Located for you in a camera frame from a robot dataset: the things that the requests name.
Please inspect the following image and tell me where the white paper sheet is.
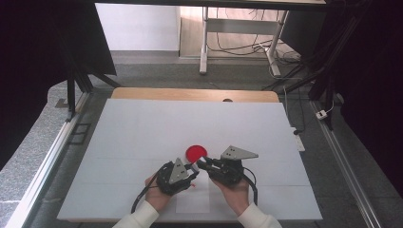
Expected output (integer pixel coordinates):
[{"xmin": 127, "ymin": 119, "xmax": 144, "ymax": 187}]
[{"xmin": 175, "ymin": 170, "xmax": 211, "ymax": 215}]

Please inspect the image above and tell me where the aluminium rail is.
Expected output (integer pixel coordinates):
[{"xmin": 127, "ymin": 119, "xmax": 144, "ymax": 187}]
[
  {"xmin": 5, "ymin": 91, "xmax": 92, "ymax": 228},
  {"xmin": 309, "ymin": 100, "xmax": 383, "ymax": 228}
]

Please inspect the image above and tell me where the white power strip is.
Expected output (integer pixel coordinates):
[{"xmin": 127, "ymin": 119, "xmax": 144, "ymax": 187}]
[{"xmin": 290, "ymin": 126, "xmax": 306, "ymax": 153}]

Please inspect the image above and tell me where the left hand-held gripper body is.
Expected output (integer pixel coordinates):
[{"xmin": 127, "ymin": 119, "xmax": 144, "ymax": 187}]
[{"xmin": 155, "ymin": 157, "xmax": 195, "ymax": 197}]

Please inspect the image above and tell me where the person's right hand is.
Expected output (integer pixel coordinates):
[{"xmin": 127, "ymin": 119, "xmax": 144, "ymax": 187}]
[{"xmin": 210, "ymin": 176, "xmax": 251, "ymax": 218}]

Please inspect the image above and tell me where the black curtain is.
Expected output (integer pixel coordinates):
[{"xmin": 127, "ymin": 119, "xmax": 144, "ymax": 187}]
[
  {"xmin": 329, "ymin": 0, "xmax": 403, "ymax": 198},
  {"xmin": 0, "ymin": 0, "xmax": 119, "ymax": 172}
]

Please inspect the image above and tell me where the person's left hand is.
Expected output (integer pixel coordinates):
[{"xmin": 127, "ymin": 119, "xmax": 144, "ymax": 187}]
[{"xmin": 144, "ymin": 172, "xmax": 173, "ymax": 214}]

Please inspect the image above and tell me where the white desk frame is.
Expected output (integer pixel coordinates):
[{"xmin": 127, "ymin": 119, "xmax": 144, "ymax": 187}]
[{"xmin": 199, "ymin": 6, "xmax": 290, "ymax": 78}]

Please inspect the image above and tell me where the white table cover board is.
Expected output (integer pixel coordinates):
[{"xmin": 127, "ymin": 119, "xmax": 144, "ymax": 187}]
[{"xmin": 56, "ymin": 98, "xmax": 324, "ymax": 222}]

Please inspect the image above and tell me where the left hand-held gripper cable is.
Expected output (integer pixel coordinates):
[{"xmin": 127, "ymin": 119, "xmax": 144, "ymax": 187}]
[{"xmin": 130, "ymin": 172, "xmax": 160, "ymax": 215}]

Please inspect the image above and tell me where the right hand-held gripper cable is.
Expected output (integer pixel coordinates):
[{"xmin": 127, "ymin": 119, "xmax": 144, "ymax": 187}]
[{"xmin": 241, "ymin": 165, "xmax": 259, "ymax": 207}]

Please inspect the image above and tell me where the tangle of floor cables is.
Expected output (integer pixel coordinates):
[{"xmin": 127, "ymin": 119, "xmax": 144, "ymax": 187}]
[{"xmin": 207, "ymin": 8, "xmax": 302, "ymax": 65}]

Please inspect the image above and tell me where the black metal stand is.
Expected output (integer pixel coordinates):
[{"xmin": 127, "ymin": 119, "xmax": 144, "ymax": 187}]
[{"xmin": 64, "ymin": 47, "xmax": 122, "ymax": 124}]

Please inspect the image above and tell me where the hand-held gripper cable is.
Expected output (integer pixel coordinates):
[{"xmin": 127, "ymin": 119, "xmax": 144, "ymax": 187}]
[
  {"xmin": 130, "ymin": 172, "xmax": 160, "ymax": 215},
  {"xmin": 241, "ymin": 165, "xmax": 259, "ymax": 207}
]

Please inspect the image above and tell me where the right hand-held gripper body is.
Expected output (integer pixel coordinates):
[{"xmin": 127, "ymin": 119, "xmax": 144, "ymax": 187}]
[{"xmin": 206, "ymin": 144, "xmax": 259, "ymax": 188}]

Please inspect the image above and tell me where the round red ink pad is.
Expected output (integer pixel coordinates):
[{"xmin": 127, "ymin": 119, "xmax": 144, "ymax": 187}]
[{"xmin": 184, "ymin": 144, "xmax": 209, "ymax": 164}]

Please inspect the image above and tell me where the black stand with cable bundle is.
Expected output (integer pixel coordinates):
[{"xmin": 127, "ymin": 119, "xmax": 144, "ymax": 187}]
[{"xmin": 261, "ymin": 0, "xmax": 373, "ymax": 131}]

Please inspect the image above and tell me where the dark panel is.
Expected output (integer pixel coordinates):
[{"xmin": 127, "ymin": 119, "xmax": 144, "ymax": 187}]
[{"xmin": 279, "ymin": 9, "xmax": 328, "ymax": 59}]

